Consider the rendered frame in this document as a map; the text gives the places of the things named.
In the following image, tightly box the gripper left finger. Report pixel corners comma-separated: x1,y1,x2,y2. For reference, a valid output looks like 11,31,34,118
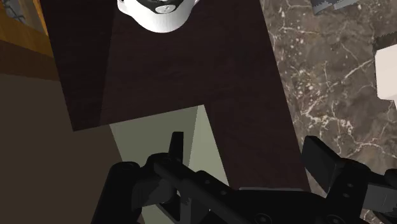
90,131,246,224

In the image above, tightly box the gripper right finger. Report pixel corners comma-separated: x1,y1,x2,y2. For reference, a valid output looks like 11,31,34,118
300,135,397,224

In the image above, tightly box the white box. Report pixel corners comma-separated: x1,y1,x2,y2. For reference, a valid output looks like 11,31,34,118
374,44,397,109

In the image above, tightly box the dark maroon robot stand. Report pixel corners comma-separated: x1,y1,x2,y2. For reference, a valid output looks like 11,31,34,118
39,0,312,192

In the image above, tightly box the grey flat object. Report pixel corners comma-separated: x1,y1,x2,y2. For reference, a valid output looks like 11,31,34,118
310,0,359,16

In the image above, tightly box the orange wooden furniture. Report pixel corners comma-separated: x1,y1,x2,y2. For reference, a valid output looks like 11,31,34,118
0,0,54,59

